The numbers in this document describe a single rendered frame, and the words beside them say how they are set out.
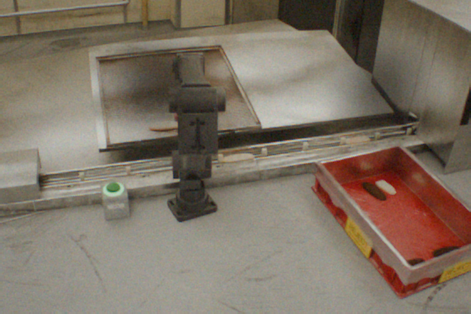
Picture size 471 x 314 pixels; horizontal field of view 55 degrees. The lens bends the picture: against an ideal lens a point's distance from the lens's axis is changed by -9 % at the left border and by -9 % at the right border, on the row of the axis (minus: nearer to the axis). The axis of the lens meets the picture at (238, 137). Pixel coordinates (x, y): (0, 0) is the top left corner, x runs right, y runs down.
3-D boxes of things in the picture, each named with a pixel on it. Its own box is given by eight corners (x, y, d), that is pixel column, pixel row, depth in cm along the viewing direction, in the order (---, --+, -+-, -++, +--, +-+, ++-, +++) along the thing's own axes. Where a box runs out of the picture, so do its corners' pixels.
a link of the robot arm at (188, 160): (171, 156, 90) (225, 155, 91) (169, 84, 92) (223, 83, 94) (172, 181, 133) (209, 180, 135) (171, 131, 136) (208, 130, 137)
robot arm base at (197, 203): (178, 222, 130) (219, 210, 135) (177, 199, 126) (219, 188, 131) (166, 204, 136) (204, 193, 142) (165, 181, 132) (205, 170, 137)
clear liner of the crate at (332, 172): (399, 303, 108) (410, 275, 102) (305, 186, 146) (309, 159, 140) (494, 263, 119) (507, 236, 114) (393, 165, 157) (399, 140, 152)
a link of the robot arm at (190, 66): (168, 119, 94) (225, 119, 95) (168, 91, 92) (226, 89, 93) (170, 71, 134) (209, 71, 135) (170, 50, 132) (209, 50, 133)
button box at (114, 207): (104, 231, 130) (99, 199, 124) (102, 212, 136) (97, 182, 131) (134, 226, 132) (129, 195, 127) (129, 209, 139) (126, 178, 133)
